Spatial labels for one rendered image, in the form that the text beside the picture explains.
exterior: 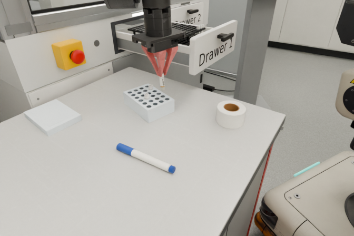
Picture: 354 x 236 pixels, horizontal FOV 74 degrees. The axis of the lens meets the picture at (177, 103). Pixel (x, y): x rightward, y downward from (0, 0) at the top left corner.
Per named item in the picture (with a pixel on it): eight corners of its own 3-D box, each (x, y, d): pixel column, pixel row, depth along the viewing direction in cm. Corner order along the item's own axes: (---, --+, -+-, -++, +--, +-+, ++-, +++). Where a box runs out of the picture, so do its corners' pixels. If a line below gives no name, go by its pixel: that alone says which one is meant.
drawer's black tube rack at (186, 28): (204, 45, 89) (205, 27, 85) (177, 58, 76) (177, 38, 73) (159, 36, 100) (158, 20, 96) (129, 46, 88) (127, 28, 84)
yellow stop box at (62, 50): (88, 64, 71) (83, 40, 68) (67, 71, 66) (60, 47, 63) (78, 60, 74) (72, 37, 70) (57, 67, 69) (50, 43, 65)
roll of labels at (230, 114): (212, 124, 58) (213, 111, 56) (219, 110, 63) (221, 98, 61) (240, 131, 55) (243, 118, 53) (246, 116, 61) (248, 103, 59)
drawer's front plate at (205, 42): (234, 50, 89) (237, 20, 83) (193, 76, 69) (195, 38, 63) (229, 49, 90) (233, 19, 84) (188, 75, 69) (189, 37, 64)
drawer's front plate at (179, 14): (202, 23, 127) (204, 1, 121) (170, 35, 106) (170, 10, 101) (199, 23, 127) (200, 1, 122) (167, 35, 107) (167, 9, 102)
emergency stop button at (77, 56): (87, 62, 68) (84, 48, 66) (75, 66, 65) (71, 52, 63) (81, 60, 70) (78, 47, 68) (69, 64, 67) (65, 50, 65)
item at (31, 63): (207, 23, 135) (209, -4, 127) (25, 93, 64) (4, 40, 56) (100, 8, 182) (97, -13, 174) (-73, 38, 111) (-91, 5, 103)
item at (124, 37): (228, 46, 88) (230, 30, 85) (191, 68, 70) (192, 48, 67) (148, 31, 108) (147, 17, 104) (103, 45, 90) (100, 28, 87)
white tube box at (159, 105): (174, 111, 63) (174, 99, 61) (148, 123, 58) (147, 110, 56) (149, 94, 71) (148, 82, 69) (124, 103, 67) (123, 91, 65)
